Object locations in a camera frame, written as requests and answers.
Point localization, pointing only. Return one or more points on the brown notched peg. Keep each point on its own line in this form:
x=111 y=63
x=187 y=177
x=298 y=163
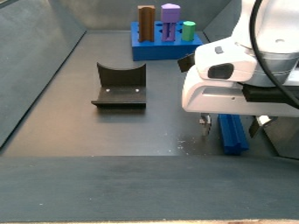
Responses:
x=146 y=19

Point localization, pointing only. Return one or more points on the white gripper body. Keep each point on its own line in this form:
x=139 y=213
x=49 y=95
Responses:
x=211 y=89

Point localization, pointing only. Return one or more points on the blue shape-sorter block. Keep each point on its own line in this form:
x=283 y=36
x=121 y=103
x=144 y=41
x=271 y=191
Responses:
x=159 y=50

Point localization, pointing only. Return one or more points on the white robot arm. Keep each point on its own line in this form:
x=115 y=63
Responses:
x=267 y=30

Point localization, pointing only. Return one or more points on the black curved fixture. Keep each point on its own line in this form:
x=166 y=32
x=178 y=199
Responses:
x=121 y=87

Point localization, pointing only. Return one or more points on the blue star peg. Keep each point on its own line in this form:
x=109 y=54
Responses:
x=232 y=134

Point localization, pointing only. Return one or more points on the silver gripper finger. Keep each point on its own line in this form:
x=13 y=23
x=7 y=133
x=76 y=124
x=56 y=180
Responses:
x=259 y=122
x=206 y=123

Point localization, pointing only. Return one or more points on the green hexagonal peg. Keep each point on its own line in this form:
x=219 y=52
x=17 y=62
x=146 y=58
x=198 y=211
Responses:
x=187 y=30

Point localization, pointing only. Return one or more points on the purple pentagon peg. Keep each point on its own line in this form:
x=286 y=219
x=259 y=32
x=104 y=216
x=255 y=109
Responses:
x=170 y=18

